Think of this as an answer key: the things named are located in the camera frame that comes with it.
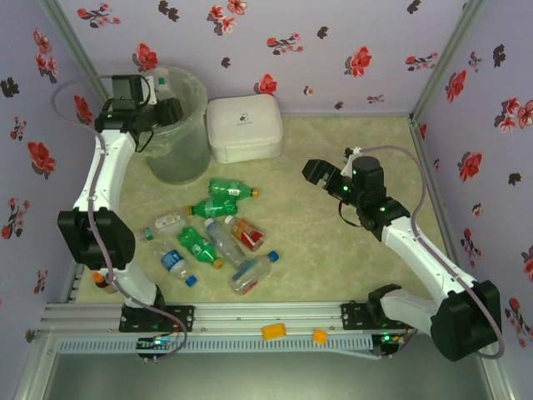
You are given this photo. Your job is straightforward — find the white green label bottle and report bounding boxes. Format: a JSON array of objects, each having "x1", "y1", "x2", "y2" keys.
[{"x1": 154, "y1": 68, "x2": 175, "y2": 102}]

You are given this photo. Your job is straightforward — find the green plastic bottle orange cap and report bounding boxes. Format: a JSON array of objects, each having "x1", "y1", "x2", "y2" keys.
[
  {"x1": 207, "y1": 176, "x2": 260, "y2": 199},
  {"x1": 177, "y1": 224, "x2": 225, "y2": 269},
  {"x1": 184, "y1": 197, "x2": 243, "y2": 220}
]

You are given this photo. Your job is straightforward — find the red orange label bottle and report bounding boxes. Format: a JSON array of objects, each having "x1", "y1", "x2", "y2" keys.
[{"x1": 224, "y1": 214, "x2": 267, "y2": 253}]

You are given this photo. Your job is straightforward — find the clear bottle green cap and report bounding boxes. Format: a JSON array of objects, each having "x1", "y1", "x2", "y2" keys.
[{"x1": 143, "y1": 211, "x2": 187, "y2": 243}]

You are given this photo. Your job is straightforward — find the clear bottle white cap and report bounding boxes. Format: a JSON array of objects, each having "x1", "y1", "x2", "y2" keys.
[{"x1": 202, "y1": 217, "x2": 247, "y2": 268}]

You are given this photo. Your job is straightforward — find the clear bottle blue cap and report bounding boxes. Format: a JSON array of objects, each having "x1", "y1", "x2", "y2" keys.
[{"x1": 230, "y1": 249, "x2": 281, "y2": 297}]

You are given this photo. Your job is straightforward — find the grey translucent plastic bin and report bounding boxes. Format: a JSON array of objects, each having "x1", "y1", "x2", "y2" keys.
[{"x1": 143, "y1": 64, "x2": 212, "y2": 185}]

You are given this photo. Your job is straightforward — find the white square case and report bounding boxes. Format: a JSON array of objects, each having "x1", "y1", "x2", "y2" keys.
[{"x1": 205, "y1": 92, "x2": 285, "y2": 165}]

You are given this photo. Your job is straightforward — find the large yellow block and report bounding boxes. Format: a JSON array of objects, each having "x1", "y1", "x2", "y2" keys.
[{"x1": 261, "y1": 322, "x2": 288, "y2": 342}]

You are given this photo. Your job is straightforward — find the right controller circuit board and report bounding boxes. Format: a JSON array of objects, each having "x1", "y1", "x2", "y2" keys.
[{"x1": 372, "y1": 332, "x2": 408, "y2": 360}]

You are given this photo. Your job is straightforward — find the controller circuit board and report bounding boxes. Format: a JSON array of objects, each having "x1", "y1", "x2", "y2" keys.
[
  {"x1": 372, "y1": 332, "x2": 408, "y2": 360},
  {"x1": 136, "y1": 335, "x2": 178, "y2": 363}
]

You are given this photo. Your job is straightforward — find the grey metal panel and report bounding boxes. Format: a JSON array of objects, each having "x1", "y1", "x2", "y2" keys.
[{"x1": 41, "y1": 352, "x2": 495, "y2": 400}]

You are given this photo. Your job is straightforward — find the left controller circuit board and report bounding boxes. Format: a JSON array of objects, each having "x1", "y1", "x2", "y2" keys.
[{"x1": 136, "y1": 335, "x2": 178, "y2": 363}]

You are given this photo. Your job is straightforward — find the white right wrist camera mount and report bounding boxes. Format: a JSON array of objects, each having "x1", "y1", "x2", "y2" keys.
[{"x1": 341, "y1": 145, "x2": 362, "y2": 177}]

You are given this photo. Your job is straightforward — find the grey right arm cable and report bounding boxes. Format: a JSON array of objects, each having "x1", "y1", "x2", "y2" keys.
[{"x1": 358, "y1": 144, "x2": 506, "y2": 362}]

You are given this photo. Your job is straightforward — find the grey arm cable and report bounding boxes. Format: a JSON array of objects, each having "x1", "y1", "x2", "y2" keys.
[
  {"x1": 50, "y1": 74, "x2": 189, "y2": 363},
  {"x1": 358, "y1": 144, "x2": 506, "y2": 362}
]

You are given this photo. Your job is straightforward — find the thin black right gripper cable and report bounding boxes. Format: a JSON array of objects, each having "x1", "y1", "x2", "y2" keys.
[{"x1": 337, "y1": 200, "x2": 364, "y2": 229}]

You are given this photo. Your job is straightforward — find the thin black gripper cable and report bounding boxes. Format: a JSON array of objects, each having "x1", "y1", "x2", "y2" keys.
[
  {"x1": 133, "y1": 122, "x2": 156, "y2": 154},
  {"x1": 337, "y1": 200, "x2": 364, "y2": 229}
]

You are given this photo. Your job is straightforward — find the grey left arm cable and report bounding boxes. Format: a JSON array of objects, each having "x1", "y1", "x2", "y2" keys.
[{"x1": 50, "y1": 74, "x2": 189, "y2": 363}]

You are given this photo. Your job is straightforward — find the thin black left gripper cable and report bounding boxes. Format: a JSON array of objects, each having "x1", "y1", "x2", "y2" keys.
[{"x1": 133, "y1": 122, "x2": 156, "y2": 154}]

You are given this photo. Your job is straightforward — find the aluminium side rail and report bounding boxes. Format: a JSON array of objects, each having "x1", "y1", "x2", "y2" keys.
[
  {"x1": 407, "y1": 116, "x2": 474, "y2": 288},
  {"x1": 62, "y1": 257, "x2": 95, "y2": 303}
]

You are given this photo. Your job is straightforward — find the aluminium frame post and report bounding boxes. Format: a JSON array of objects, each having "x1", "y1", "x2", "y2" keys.
[
  {"x1": 410, "y1": 0, "x2": 488, "y2": 122},
  {"x1": 38, "y1": 0, "x2": 110, "y2": 105}
]

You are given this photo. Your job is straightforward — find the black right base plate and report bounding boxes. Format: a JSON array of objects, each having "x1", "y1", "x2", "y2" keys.
[{"x1": 340, "y1": 301, "x2": 417, "y2": 332}]

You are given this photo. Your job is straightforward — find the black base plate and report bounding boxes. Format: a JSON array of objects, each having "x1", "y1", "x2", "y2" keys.
[
  {"x1": 118, "y1": 304, "x2": 196, "y2": 333},
  {"x1": 340, "y1": 301, "x2": 417, "y2": 332}
]

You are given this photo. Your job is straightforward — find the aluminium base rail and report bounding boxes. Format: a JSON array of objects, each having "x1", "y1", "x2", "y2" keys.
[{"x1": 40, "y1": 299, "x2": 497, "y2": 334}]

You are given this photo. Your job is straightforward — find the white slotted cable duct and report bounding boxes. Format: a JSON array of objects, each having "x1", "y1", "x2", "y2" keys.
[{"x1": 56, "y1": 336, "x2": 375, "y2": 356}]

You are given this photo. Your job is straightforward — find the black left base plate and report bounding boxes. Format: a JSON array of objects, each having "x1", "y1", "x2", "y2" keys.
[{"x1": 118, "y1": 304, "x2": 196, "y2": 333}]

